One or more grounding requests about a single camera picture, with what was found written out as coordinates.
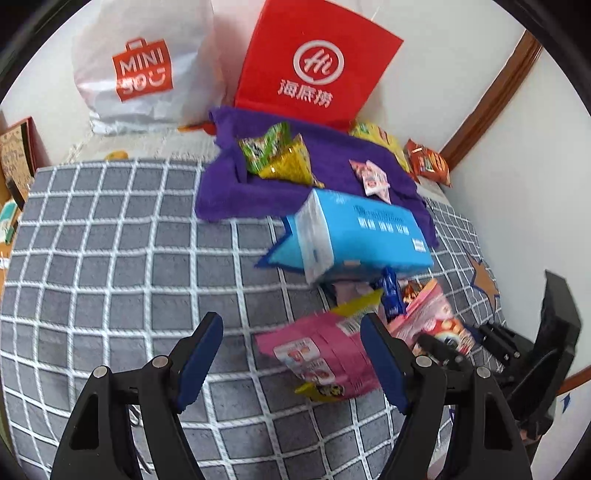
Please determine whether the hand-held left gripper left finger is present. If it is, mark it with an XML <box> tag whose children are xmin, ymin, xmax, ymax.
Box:
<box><xmin>50</xmin><ymin>311</ymin><xmax>225</xmax><ymax>480</ymax></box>

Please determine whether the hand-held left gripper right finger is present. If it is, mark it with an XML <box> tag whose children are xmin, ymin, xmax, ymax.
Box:
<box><xmin>360</xmin><ymin>313</ymin><xmax>532</xmax><ymax>480</ymax></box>

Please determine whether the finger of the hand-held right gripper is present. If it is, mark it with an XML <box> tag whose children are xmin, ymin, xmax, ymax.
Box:
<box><xmin>478</xmin><ymin>323</ymin><xmax>526</xmax><ymax>370</ymax></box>
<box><xmin>416</xmin><ymin>332</ymin><xmax>466</xmax><ymax>366</ymax></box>

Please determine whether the pink panda snack packet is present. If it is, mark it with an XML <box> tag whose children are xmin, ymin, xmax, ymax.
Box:
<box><xmin>388</xmin><ymin>278</ymin><xmax>477</xmax><ymax>358</ymax></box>

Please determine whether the large pink snack bag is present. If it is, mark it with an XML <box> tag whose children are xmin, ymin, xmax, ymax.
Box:
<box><xmin>255</xmin><ymin>290</ymin><xmax>385</xmax><ymax>403</ymax></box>

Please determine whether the small blue snack packet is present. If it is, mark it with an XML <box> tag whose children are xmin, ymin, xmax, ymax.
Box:
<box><xmin>376</xmin><ymin>267</ymin><xmax>408</xmax><ymax>321</ymax></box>

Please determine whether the blue tissue pack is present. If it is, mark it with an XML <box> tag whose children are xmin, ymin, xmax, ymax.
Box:
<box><xmin>293</xmin><ymin>187</ymin><xmax>435</xmax><ymax>286</ymax></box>

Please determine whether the yellow triangular snack packet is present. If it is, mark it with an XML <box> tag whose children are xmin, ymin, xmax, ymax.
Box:
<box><xmin>259</xmin><ymin>134</ymin><xmax>326</xmax><ymax>188</ymax></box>

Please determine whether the green snack packet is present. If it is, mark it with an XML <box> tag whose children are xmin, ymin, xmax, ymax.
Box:
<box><xmin>238</xmin><ymin>121</ymin><xmax>293</xmax><ymax>175</ymax></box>

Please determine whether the grey checked blanket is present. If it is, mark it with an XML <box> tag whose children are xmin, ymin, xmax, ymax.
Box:
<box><xmin>0</xmin><ymin>157</ymin><xmax>504</xmax><ymax>480</ymax></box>

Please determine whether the orange red chip bag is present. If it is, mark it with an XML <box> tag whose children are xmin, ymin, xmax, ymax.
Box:
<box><xmin>404</xmin><ymin>137</ymin><xmax>452</xmax><ymax>188</ymax></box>

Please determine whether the purple towel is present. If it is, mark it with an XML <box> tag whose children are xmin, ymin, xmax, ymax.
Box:
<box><xmin>195</xmin><ymin>105</ymin><xmax>438</xmax><ymax>252</ymax></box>

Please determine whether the yellow chip bag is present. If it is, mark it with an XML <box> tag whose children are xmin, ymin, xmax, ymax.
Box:
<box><xmin>348</xmin><ymin>120</ymin><xmax>411</xmax><ymax>171</ymax></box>

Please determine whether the white green box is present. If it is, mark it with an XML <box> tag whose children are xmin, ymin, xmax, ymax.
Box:
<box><xmin>0</xmin><ymin>200</ymin><xmax>21</xmax><ymax>245</ymax></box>

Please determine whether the patterned book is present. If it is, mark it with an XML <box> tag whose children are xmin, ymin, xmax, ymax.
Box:
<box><xmin>0</xmin><ymin>117</ymin><xmax>51</xmax><ymax>206</ymax></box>

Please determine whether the white plastic shopping bag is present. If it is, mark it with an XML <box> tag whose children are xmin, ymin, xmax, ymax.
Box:
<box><xmin>71</xmin><ymin>0</ymin><xmax>232</xmax><ymax>136</ymax></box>

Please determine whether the red paper bag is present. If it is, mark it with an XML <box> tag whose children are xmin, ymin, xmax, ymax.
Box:
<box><xmin>233</xmin><ymin>0</ymin><xmax>404</xmax><ymax>131</ymax></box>

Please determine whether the brown wooden door frame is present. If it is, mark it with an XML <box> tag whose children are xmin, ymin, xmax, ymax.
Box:
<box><xmin>438</xmin><ymin>30</ymin><xmax>543</xmax><ymax>171</ymax></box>

